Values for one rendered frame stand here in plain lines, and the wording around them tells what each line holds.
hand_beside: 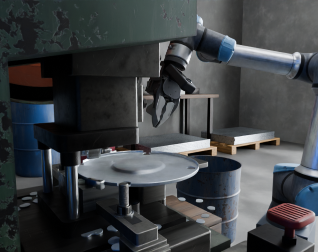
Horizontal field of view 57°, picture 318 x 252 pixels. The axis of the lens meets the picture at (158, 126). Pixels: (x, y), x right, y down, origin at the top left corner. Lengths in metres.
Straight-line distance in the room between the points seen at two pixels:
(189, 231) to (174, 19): 0.38
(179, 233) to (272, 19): 5.52
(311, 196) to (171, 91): 0.55
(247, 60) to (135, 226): 0.76
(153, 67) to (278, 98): 5.17
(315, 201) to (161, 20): 0.78
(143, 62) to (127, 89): 0.06
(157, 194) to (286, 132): 5.04
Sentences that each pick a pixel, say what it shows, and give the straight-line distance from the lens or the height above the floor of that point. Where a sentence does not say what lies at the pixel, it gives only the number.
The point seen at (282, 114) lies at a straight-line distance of 5.67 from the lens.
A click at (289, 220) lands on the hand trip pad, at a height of 0.76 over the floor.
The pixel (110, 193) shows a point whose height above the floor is 0.76.
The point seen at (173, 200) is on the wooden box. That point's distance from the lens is 1.66.
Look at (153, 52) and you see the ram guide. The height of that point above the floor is 1.04.
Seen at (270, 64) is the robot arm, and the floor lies 1.05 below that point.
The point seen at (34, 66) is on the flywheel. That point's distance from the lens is 0.94.
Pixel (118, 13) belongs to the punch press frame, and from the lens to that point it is 0.45.
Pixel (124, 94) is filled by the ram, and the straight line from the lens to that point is 0.58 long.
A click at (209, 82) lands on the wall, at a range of 5.54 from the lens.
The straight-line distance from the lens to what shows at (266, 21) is 5.99.
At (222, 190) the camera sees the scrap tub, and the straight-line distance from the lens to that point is 1.79.
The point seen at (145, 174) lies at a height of 0.78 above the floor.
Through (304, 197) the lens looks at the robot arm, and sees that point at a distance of 1.04.
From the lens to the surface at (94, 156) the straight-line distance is 0.62.
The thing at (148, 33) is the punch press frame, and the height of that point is 1.05.
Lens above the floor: 0.97
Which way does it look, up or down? 8 degrees down
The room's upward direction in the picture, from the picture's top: straight up
